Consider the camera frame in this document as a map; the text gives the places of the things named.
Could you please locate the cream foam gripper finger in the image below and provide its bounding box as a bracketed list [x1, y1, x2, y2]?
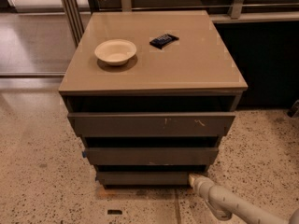
[189, 173, 203, 185]

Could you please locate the grey bottom drawer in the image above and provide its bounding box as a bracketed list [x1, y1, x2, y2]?
[96, 165, 208, 186]

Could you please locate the grey drawer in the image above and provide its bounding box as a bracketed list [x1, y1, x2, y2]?
[68, 112, 235, 137]
[85, 147, 219, 165]
[96, 165, 208, 186]

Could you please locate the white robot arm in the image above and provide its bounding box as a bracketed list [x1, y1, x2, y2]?
[189, 174, 299, 224]

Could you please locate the grey drawer cabinet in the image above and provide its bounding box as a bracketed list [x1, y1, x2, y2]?
[58, 10, 249, 189]

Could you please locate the grey middle drawer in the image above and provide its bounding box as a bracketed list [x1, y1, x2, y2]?
[85, 147, 219, 165]

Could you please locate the grey top drawer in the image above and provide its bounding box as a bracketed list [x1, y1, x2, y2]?
[68, 112, 235, 137]

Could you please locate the blue tape piece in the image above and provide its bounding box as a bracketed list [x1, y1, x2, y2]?
[82, 151, 87, 158]

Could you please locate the black snack bar wrapper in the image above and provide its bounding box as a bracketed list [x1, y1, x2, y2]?
[149, 34, 178, 49]

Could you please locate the white paper bowl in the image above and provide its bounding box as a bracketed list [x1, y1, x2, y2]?
[94, 39, 136, 66]

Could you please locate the metal railing shelf frame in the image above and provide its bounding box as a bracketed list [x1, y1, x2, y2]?
[61, 0, 299, 43]

